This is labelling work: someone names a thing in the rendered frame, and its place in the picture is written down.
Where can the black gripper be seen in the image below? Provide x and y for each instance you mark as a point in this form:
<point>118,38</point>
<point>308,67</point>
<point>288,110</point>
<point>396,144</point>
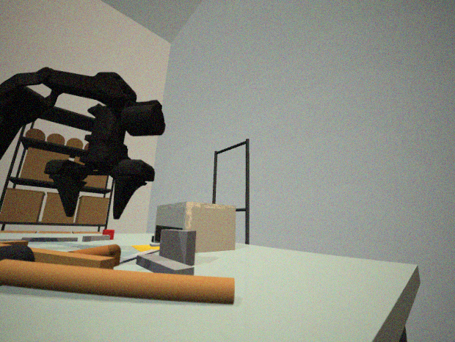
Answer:
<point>103,153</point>

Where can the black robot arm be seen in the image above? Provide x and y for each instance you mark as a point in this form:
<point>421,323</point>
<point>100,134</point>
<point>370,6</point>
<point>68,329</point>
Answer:
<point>20,105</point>

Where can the red cube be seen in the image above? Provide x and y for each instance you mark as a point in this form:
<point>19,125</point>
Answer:
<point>109,232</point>

